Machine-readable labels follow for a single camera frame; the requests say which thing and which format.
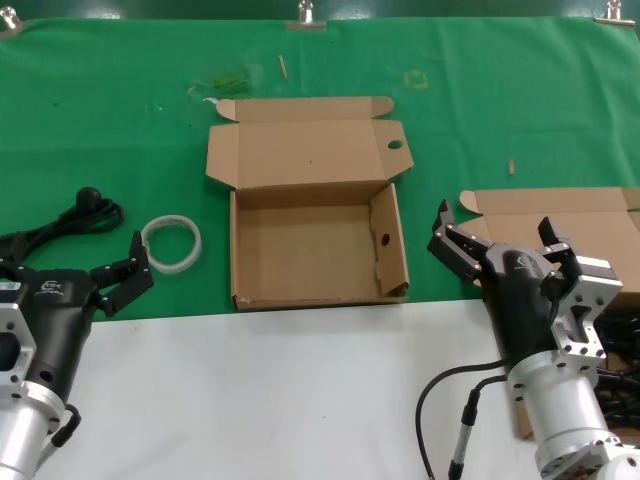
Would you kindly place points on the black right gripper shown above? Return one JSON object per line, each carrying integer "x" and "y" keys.
{"x": 520, "y": 300}

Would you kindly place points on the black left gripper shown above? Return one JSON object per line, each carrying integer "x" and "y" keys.
{"x": 55, "y": 310}

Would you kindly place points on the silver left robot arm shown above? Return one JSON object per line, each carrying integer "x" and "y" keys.
{"x": 25, "y": 430}

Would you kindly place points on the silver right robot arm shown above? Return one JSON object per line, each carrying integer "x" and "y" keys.
{"x": 560, "y": 400}

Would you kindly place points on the brown cardboard mailer box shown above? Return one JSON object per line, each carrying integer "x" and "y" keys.
{"x": 575, "y": 205}
{"x": 300, "y": 250}

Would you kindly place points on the small wooden piece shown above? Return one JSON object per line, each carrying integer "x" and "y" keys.
{"x": 511, "y": 167}

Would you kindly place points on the clear tape roll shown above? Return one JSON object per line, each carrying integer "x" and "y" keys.
{"x": 172, "y": 219}

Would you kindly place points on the green table cloth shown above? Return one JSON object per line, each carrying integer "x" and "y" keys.
{"x": 100, "y": 125}

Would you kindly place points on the crumpled clear film scrap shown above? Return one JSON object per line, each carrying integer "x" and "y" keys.
{"x": 230, "y": 80}

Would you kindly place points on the metal binder clip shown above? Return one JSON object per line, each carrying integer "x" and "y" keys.
{"x": 615, "y": 19}
{"x": 306, "y": 25}
{"x": 7, "y": 25}

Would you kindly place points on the thin wooden stick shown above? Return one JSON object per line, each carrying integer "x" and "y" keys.
{"x": 283, "y": 66}

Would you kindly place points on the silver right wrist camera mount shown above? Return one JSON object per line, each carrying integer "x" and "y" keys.
{"x": 590, "y": 280}

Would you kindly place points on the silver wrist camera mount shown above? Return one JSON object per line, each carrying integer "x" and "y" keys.
{"x": 590, "y": 280}
{"x": 12, "y": 340}

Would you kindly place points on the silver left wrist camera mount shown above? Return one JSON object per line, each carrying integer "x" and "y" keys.
{"x": 12, "y": 340}

